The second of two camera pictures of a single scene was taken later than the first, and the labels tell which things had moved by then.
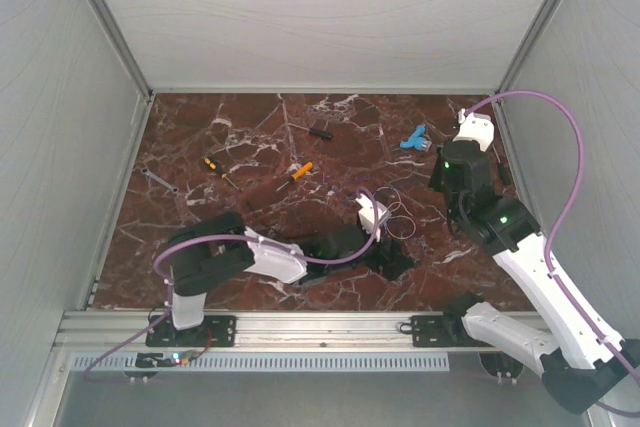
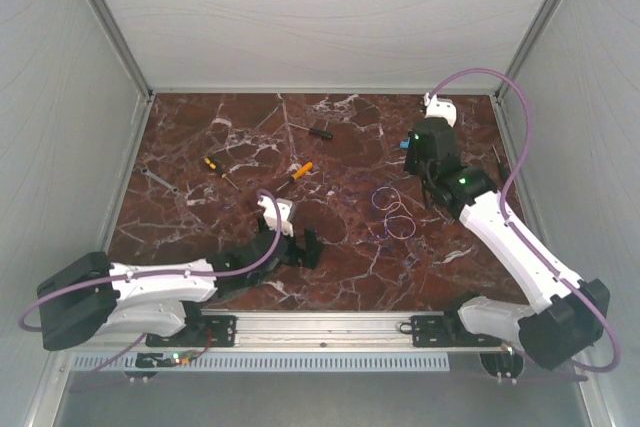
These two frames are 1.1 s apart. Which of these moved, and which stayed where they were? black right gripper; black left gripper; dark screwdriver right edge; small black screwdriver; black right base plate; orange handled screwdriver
Moved: black right gripper; black left gripper
Stayed: small black screwdriver; orange handled screwdriver; dark screwdriver right edge; black right base plate
